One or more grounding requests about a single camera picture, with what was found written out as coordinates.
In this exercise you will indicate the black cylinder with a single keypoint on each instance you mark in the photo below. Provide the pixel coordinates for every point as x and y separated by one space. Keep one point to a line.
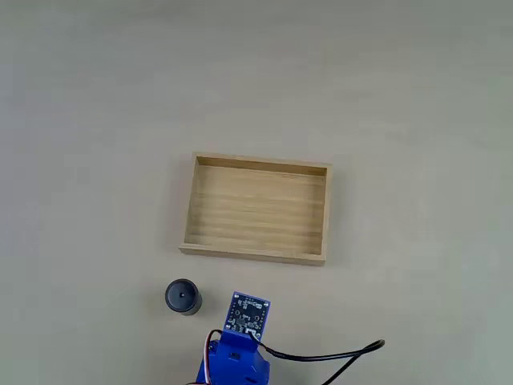
182 297

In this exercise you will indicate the shallow wooden box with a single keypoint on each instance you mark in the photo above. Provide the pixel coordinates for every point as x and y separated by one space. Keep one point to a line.
256 208

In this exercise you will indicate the blue camera circuit board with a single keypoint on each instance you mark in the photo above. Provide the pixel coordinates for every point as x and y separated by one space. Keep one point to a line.
246 313

